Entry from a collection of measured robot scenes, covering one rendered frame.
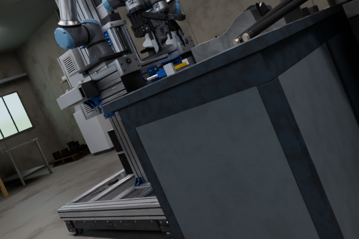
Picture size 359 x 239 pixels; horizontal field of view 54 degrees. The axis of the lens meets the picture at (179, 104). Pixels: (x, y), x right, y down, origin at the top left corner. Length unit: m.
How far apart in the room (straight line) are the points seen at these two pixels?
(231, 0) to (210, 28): 0.53
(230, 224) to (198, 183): 0.18
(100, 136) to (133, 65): 5.03
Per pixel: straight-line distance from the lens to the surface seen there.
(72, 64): 2.46
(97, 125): 6.80
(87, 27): 2.01
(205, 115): 1.14
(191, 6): 5.53
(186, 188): 1.32
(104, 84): 1.99
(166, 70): 1.56
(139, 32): 1.58
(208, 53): 1.78
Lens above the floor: 0.79
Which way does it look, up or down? 4 degrees down
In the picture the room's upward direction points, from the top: 24 degrees counter-clockwise
